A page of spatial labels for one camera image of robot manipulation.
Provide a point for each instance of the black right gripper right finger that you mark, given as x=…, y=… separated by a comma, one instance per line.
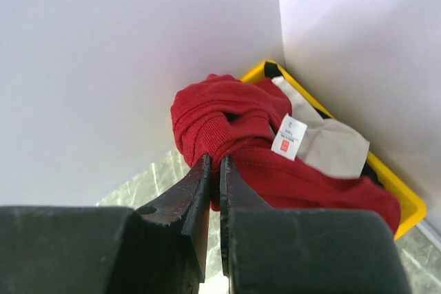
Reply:
x=269, y=250

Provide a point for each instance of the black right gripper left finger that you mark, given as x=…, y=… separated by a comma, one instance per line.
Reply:
x=160, y=247

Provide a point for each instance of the red t shirt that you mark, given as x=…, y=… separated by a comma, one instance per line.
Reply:
x=222, y=116

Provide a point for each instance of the white t shirt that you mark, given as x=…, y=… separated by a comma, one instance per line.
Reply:
x=330, y=149

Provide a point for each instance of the yellow plastic bin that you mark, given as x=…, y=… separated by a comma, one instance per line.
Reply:
x=413, y=208

